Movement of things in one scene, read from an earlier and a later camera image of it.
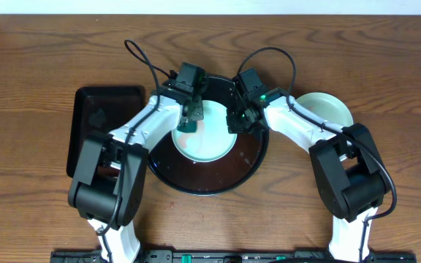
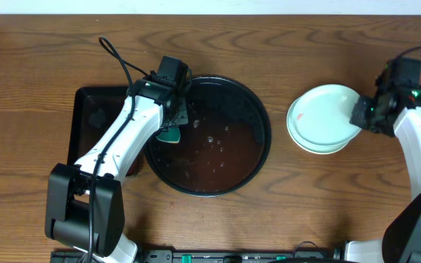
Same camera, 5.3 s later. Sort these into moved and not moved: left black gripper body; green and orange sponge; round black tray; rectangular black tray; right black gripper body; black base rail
Moved: right black gripper body; left black gripper body; green and orange sponge
Not moved: rectangular black tray; round black tray; black base rail
